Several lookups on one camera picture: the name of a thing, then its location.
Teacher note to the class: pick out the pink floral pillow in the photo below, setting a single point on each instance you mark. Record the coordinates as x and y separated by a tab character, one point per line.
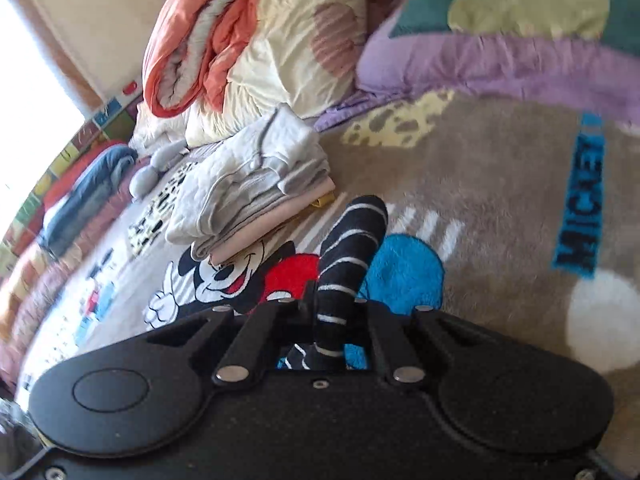
17	336

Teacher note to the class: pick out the cream quilt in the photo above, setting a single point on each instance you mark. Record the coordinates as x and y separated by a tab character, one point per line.
303	54

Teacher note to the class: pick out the Mickey Mouse plush blanket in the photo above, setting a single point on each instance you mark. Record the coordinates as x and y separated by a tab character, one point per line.
466	308

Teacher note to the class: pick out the grey plush toy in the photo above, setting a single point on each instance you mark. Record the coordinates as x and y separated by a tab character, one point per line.
162	160

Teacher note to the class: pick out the orange white folded quilt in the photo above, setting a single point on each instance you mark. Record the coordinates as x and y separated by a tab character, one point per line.
193	45

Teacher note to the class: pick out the navy white striped garment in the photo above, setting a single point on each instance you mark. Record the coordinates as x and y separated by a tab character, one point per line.
344	260

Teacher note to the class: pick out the purple green blanket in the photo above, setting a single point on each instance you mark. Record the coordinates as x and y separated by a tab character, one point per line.
579	74

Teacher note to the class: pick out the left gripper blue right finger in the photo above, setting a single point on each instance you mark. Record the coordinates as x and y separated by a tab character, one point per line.
357	328

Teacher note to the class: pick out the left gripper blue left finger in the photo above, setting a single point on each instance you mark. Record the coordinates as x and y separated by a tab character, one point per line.
305	319

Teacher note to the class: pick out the colourful alphabet headboard mat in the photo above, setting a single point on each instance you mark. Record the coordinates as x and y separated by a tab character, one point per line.
112	121

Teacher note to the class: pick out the small white beige clothes stack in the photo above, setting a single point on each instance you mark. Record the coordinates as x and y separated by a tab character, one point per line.
272	160

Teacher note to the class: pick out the blue folded blanket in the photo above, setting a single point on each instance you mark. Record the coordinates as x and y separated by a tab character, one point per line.
88	194

